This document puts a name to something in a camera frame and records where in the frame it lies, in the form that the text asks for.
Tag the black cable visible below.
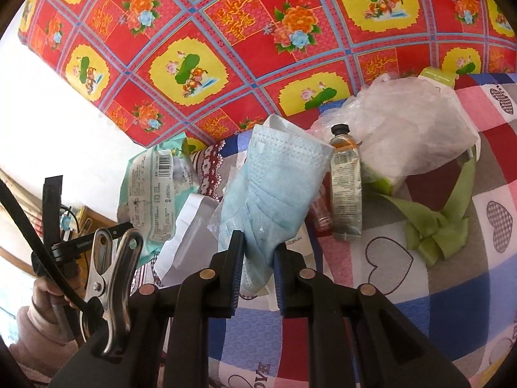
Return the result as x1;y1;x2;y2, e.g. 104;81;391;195
0;178;98;324

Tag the light blue face mask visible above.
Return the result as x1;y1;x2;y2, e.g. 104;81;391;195
210;115;334;297

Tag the plaid heart patterned bedsheet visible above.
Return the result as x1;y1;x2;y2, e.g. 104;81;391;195
208;74;516;387

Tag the clear tube bottle black cap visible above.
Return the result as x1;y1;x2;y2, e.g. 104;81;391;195
330;124;362;241

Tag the red floral quilt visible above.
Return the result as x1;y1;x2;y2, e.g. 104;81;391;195
18;0;516;146

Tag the silver metal spring clip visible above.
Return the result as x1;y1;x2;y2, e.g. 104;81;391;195
80;228;144;358

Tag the teal wet wipes packet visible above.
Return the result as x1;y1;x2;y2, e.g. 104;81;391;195
117;133;199;266

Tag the white printed paper card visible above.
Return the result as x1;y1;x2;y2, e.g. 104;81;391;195
153;194;219;287

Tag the small red bottle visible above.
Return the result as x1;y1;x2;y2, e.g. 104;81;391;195
309;173;333;232

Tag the left hand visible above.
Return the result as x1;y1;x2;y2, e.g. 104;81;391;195
32;275;85;311

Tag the white crumpled plastic bag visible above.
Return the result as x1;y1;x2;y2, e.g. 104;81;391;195
309;74;481;195

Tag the green ribbon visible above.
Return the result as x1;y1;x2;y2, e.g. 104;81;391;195
364;147;479;267

